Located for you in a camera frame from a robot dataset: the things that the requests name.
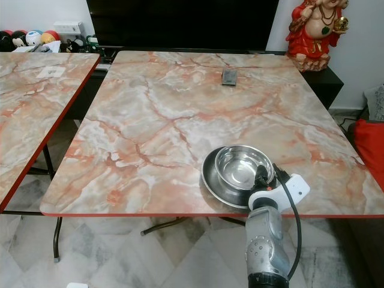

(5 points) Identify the marble folding table red edge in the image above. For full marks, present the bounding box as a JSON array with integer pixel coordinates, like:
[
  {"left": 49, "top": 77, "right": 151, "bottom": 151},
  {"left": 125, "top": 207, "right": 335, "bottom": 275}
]
[{"left": 0, "top": 52, "right": 100, "bottom": 215}]

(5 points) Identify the green toy figure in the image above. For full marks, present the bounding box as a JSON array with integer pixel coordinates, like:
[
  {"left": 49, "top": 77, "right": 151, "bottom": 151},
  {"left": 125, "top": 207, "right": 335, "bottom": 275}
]
[{"left": 86, "top": 36, "right": 100, "bottom": 52}]

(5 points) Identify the white and blue doll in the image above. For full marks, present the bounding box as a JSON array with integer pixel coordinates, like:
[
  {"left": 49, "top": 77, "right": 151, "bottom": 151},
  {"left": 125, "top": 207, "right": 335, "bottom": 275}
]
[{"left": 26, "top": 30, "right": 44, "bottom": 47}]

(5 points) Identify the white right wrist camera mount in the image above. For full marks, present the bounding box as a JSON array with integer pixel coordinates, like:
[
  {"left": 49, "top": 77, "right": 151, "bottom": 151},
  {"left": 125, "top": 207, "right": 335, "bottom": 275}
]
[{"left": 247, "top": 173, "right": 310, "bottom": 209}]

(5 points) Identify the red and black doll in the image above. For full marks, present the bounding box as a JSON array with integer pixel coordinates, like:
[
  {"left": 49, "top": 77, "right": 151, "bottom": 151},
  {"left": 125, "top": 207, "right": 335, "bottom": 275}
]
[{"left": 0, "top": 30, "right": 16, "bottom": 51}]

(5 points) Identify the marble folding table large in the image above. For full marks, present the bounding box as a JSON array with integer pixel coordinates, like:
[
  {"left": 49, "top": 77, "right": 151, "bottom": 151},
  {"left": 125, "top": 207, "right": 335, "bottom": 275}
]
[{"left": 40, "top": 50, "right": 384, "bottom": 263}]

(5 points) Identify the small black flat case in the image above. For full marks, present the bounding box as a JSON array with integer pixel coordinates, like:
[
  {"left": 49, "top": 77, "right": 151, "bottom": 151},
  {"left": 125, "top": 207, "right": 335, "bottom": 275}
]
[{"left": 222, "top": 68, "right": 239, "bottom": 86}]

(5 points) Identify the black television screen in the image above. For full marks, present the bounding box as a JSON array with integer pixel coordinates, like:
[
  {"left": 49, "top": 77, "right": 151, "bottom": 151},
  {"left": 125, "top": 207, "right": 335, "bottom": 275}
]
[{"left": 87, "top": 0, "right": 280, "bottom": 52}]

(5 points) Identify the grey cushion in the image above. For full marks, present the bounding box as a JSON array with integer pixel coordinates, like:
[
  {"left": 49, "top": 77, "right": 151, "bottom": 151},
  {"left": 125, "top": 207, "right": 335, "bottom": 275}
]
[{"left": 366, "top": 84, "right": 384, "bottom": 121}]

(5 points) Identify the steel bowl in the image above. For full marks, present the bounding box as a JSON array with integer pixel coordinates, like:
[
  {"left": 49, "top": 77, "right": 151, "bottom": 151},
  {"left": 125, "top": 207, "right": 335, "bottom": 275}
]
[{"left": 215, "top": 145, "right": 275, "bottom": 191}]

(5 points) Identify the white paper label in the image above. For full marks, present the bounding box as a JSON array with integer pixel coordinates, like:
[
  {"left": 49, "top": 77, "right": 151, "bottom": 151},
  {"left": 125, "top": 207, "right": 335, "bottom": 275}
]
[{"left": 38, "top": 66, "right": 68, "bottom": 79}]

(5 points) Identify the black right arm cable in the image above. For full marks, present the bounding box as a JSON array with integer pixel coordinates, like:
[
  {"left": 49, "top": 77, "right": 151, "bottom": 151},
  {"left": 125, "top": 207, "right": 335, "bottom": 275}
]
[{"left": 272, "top": 163, "right": 303, "bottom": 281}]

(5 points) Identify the steel plate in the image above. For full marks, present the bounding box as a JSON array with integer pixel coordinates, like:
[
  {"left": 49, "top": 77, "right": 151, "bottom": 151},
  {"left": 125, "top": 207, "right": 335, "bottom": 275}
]
[{"left": 201, "top": 146, "right": 277, "bottom": 209}]

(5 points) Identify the red cushion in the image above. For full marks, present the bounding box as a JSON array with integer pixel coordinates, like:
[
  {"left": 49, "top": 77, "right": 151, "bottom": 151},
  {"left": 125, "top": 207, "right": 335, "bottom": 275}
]
[{"left": 353, "top": 119, "right": 384, "bottom": 175}]

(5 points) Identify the red laughing Buddha statue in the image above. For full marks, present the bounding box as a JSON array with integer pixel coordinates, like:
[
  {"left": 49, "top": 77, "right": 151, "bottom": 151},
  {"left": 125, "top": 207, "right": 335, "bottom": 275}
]
[{"left": 286, "top": 0, "right": 350, "bottom": 73}]

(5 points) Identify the orange and red doll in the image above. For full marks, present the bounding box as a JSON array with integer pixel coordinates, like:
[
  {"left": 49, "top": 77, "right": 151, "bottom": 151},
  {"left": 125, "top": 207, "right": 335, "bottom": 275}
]
[{"left": 41, "top": 30, "right": 61, "bottom": 46}]

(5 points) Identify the black and white panda toy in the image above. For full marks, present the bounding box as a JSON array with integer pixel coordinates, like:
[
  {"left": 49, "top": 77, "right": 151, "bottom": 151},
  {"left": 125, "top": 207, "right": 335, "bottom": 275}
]
[{"left": 67, "top": 38, "right": 86, "bottom": 53}]

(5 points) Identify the white wall socket strip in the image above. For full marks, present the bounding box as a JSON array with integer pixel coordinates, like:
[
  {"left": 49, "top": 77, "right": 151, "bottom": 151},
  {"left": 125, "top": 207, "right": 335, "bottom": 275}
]
[{"left": 53, "top": 22, "right": 83, "bottom": 37}]

